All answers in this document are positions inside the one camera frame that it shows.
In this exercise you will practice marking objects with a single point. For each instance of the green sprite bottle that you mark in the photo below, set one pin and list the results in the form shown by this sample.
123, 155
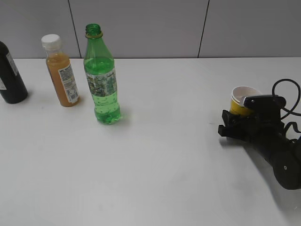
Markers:
99, 66

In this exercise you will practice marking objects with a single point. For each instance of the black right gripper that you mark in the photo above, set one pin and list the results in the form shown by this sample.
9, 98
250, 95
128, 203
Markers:
259, 128

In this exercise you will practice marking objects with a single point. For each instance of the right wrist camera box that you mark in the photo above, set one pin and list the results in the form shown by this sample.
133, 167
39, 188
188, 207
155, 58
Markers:
263, 103

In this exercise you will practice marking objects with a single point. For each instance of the orange juice bottle white cap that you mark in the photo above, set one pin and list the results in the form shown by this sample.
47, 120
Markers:
60, 70

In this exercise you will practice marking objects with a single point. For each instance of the dark glass bottle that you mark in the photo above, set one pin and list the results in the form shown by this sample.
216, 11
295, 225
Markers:
12, 87

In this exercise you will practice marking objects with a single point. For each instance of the yellow paper cup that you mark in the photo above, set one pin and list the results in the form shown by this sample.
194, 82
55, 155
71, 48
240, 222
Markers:
236, 95

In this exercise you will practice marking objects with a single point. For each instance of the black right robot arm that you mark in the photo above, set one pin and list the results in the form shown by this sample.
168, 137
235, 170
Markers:
285, 159

